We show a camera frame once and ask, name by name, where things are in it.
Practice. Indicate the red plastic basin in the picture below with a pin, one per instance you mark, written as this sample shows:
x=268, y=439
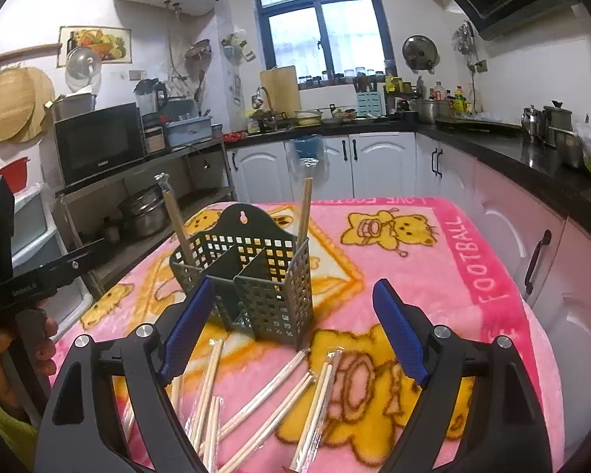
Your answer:
x=15, y=174

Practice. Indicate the pink bear blanket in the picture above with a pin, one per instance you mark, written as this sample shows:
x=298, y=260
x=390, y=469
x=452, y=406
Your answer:
x=433, y=256

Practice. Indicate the black microwave oven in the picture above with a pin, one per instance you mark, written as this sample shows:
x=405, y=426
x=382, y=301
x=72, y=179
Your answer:
x=98, y=141

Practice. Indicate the white base cabinets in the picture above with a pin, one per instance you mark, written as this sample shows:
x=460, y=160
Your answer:
x=547, y=255

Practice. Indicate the round bamboo boards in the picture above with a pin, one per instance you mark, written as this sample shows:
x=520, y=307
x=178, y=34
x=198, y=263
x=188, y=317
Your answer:
x=24, y=92

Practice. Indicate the steel stockpot on counter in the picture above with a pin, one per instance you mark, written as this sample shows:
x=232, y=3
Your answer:
x=429, y=110

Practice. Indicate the green sleeve left forearm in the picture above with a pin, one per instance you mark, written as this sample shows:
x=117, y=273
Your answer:
x=20, y=437

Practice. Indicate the light blue knife block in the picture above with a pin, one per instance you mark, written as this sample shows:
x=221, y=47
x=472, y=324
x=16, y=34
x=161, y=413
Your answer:
x=369, y=104

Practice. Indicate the steel pots on shelf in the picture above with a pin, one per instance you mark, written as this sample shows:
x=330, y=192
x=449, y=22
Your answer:
x=144, y=214

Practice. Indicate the steel pot with lid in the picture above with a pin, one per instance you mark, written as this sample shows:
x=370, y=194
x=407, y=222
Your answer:
x=554, y=117

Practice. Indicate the fruit picture on wall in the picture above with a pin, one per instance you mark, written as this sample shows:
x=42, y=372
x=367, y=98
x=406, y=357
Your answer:
x=112, y=45

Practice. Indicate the blue bag on cabinet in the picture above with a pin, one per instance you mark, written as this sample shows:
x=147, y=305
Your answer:
x=308, y=150

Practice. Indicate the person's left hand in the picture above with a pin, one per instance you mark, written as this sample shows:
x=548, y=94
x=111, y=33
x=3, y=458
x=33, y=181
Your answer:
x=26, y=361

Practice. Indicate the black countertop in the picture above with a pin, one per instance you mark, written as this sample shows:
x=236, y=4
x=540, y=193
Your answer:
x=535, y=169

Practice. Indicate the glass pot lid on wall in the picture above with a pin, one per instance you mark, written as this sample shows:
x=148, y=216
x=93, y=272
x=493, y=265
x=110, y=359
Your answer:
x=83, y=64

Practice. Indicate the blender with black base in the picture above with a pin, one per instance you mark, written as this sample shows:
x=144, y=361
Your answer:
x=152, y=97

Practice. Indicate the wooden cutting board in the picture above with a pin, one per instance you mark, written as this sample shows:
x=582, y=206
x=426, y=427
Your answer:
x=281, y=90

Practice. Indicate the chopsticks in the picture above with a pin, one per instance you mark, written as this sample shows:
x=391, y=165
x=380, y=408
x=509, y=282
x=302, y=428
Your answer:
x=151, y=403
x=305, y=210
x=261, y=396
x=197, y=425
x=265, y=431
x=310, y=439
x=174, y=213

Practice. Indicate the steel pot lid on wall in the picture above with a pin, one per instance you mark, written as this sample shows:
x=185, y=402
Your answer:
x=420, y=54

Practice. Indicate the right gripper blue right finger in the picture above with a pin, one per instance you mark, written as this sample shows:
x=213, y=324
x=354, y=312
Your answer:
x=406, y=327

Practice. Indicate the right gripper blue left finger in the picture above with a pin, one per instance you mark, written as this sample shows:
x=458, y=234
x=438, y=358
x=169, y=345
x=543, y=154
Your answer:
x=180, y=327

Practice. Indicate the yellow oil bottle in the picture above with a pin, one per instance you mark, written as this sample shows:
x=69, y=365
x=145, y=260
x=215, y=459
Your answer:
x=459, y=102

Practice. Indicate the metal shelf rack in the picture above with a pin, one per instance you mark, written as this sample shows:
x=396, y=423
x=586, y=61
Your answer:
x=199, y=176

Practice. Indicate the light blue storage box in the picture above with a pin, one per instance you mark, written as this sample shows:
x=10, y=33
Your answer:
x=189, y=131

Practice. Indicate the steel kettle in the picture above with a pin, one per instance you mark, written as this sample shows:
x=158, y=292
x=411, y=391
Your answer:
x=532, y=122

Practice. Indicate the blue framed window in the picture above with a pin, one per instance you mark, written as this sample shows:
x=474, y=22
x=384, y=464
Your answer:
x=325, y=38

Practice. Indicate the dark green utensil basket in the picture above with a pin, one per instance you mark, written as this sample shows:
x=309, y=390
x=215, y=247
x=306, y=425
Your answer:
x=259, y=271

